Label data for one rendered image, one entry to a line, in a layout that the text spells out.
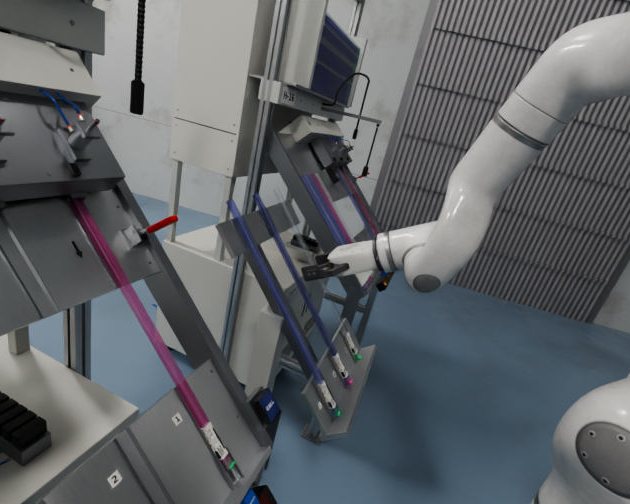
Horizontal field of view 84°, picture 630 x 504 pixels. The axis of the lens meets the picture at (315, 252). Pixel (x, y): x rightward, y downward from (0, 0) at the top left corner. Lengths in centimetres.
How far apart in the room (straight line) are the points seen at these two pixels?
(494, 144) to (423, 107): 310
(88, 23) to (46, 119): 21
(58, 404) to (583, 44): 109
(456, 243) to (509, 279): 356
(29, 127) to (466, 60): 351
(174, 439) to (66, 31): 65
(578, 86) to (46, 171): 70
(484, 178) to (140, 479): 66
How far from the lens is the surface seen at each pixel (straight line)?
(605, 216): 429
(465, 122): 375
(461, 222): 62
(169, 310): 70
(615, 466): 47
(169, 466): 62
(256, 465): 71
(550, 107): 61
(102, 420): 93
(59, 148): 63
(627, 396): 49
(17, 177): 57
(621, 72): 52
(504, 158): 62
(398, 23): 385
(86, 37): 78
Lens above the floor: 129
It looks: 20 degrees down
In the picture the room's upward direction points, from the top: 14 degrees clockwise
